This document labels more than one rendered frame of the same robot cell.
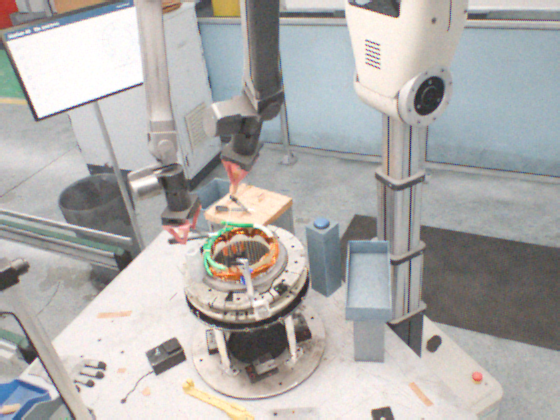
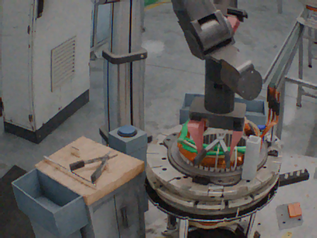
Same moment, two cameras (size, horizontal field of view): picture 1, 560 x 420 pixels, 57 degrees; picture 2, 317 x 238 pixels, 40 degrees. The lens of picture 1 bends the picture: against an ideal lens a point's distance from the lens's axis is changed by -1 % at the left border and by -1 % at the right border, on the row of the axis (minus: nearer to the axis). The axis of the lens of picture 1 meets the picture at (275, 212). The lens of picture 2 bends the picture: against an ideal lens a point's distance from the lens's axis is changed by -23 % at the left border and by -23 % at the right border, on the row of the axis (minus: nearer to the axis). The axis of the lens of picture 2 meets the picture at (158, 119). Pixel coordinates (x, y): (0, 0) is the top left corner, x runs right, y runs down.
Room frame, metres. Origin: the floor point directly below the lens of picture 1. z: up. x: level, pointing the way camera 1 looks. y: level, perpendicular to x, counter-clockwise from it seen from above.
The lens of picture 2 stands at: (1.25, 1.07, 1.66)
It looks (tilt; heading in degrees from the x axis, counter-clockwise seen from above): 26 degrees down; 265
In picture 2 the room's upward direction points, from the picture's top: straight up
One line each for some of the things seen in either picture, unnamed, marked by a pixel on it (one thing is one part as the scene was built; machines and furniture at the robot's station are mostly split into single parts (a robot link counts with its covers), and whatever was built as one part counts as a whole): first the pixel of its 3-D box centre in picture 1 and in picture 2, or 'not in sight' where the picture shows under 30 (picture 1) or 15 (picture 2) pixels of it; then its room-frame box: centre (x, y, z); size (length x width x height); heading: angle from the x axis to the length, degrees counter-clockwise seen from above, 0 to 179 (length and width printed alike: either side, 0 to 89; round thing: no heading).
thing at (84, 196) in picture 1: (102, 217); not in sight; (2.45, 0.96, 0.39); 0.39 x 0.39 x 0.35
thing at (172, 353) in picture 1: (165, 354); not in sight; (1.02, 0.37, 0.81); 0.10 x 0.06 x 0.06; 117
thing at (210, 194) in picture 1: (219, 228); (56, 233); (1.44, 0.20, 0.92); 0.17 x 0.11 x 0.28; 139
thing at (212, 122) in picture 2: (181, 226); (226, 134); (1.06, 0.24, 1.21); 0.07 x 0.07 x 0.09; 72
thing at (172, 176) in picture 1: (170, 178); (222, 66); (1.07, 0.23, 1.34); 0.07 x 0.06 x 0.07; 113
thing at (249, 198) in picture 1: (248, 208); (84, 168); (1.34, 0.08, 1.05); 0.20 x 0.19 x 0.02; 49
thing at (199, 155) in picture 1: (137, 96); not in sight; (3.68, 0.88, 0.60); 1.02 x 0.55 x 1.20; 60
